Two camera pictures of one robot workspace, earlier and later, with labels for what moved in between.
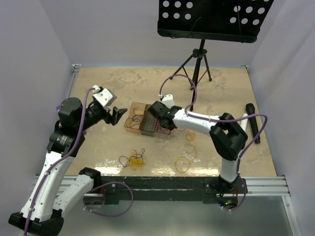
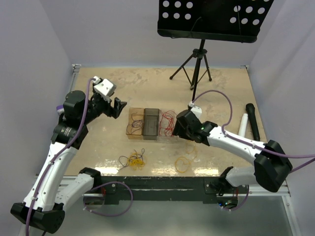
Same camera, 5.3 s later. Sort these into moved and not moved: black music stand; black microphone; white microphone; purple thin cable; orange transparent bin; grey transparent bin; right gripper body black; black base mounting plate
Moved: right gripper body black; purple thin cable; grey transparent bin; orange transparent bin
Not moved: black music stand; white microphone; black microphone; black base mounting plate
